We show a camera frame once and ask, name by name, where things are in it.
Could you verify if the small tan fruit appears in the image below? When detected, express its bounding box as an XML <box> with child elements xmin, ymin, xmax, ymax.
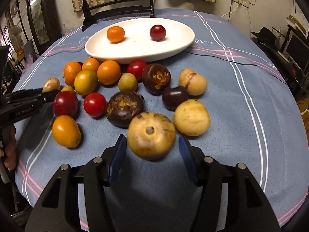
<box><xmin>42</xmin><ymin>78</ymin><xmax>61</xmax><ymax>93</ymax></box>

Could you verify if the orange mandarin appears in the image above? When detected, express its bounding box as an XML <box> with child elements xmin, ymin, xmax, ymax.
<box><xmin>63</xmin><ymin>61</ymin><xmax>82</xmax><ymax>87</ymax></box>
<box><xmin>106</xmin><ymin>26</ymin><xmax>125</xmax><ymax>44</ymax></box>
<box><xmin>82</xmin><ymin>58</ymin><xmax>101</xmax><ymax>73</ymax></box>
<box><xmin>97</xmin><ymin>60</ymin><xmax>121</xmax><ymax>85</ymax></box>

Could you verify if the orange yellow fruit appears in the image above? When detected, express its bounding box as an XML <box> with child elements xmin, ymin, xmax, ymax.
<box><xmin>52</xmin><ymin>115</ymin><xmax>81</xmax><ymax>149</ymax></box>

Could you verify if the yellow green citrus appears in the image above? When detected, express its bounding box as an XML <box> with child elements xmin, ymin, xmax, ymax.
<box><xmin>74</xmin><ymin>70</ymin><xmax>98</xmax><ymax>96</ymax></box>

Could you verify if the red tomato front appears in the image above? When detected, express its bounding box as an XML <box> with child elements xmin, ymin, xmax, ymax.
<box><xmin>83</xmin><ymin>92</ymin><xmax>107</xmax><ymax>117</ymax></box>

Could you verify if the red tomato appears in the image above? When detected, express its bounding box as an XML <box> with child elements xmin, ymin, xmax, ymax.
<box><xmin>127</xmin><ymin>60</ymin><xmax>147</xmax><ymax>82</ymax></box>
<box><xmin>83</xmin><ymin>92</ymin><xmax>107</xmax><ymax>117</ymax></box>

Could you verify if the orange mandarin back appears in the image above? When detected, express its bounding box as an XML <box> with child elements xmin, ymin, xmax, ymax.
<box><xmin>82</xmin><ymin>58</ymin><xmax>101</xmax><ymax>73</ymax></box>

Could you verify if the pale yellow round fruit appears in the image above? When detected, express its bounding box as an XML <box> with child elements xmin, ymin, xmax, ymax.
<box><xmin>173</xmin><ymin>100</ymin><xmax>211</xmax><ymax>137</ymax></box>

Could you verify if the large tan round fruit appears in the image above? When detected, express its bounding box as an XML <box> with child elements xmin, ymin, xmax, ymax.
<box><xmin>127</xmin><ymin>112</ymin><xmax>176</xmax><ymax>160</ymax></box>

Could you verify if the dark brown mangosteen front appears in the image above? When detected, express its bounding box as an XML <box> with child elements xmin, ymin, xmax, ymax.
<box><xmin>106</xmin><ymin>92</ymin><xmax>144</xmax><ymax>128</ymax></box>

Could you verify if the dark brown mangosteen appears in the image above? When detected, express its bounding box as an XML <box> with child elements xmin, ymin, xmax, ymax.
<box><xmin>142</xmin><ymin>63</ymin><xmax>171</xmax><ymax>95</ymax></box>
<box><xmin>106</xmin><ymin>92</ymin><xmax>144</xmax><ymax>128</ymax></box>

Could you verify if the dark purple plum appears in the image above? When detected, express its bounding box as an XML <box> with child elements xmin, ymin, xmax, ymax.
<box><xmin>162</xmin><ymin>86</ymin><xmax>188</xmax><ymax>111</ymax></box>

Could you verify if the small olive green fruit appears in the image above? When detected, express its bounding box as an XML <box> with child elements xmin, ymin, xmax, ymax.
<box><xmin>118</xmin><ymin>73</ymin><xmax>138</xmax><ymax>92</ymax></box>

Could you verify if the tan fruit with purple streak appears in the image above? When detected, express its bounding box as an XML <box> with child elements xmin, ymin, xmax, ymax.
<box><xmin>179</xmin><ymin>69</ymin><xmax>207</xmax><ymax>96</ymax></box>

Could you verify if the dark brown mangosteen back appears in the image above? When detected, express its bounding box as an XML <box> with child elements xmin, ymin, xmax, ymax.
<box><xmin>142</xmin><ymin>63</ymin><xmax>171</xmax><ymax>95</ymax></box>

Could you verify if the person's left hand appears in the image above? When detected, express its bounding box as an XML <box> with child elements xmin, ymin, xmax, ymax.
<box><xmin>2</xmin><ymin>125</ymin><xmax>17</xmax><ymax>171</ymax></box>

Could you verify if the standing electric fan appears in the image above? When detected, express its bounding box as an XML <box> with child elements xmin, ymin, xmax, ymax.
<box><xmin>8</xmin><ymin>26</ymin><xmax>24</xmax><ymax>57</ymax></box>

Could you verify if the blue striped tablecloth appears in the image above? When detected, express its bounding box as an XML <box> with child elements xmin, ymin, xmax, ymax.
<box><xmin>15</xmin><ymin>9</ymin><xmax>308</xmax><ymax>231</ymax></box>

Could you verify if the dark framed picture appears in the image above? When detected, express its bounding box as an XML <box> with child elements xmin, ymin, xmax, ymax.
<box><xmin>26</xmin><ymin>0</ymin><xmax>62</xmax><ymax>54</ymax></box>

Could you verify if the white oval plate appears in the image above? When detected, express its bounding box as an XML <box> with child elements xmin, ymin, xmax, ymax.
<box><xmin>85</xmin><ymin>17</ymin><xmax>195</xmax><ymax>64</ymax></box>

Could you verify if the computer monitor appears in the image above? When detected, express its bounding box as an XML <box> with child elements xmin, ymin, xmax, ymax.
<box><xmin>285</xmin><ymin>34</ymin><xmax>308</xmax><ymax>70</ymax></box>

